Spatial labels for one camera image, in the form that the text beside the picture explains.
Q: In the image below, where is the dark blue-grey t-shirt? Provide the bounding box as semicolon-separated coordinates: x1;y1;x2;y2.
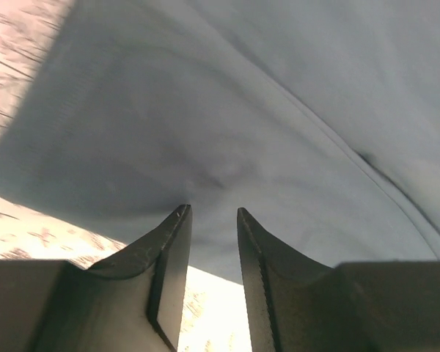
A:
0;1;440;281

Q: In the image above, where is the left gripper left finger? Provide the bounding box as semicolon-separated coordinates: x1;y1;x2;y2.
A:
0;205;192;351

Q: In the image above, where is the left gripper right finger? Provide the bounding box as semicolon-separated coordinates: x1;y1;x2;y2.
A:
237;208;440;351

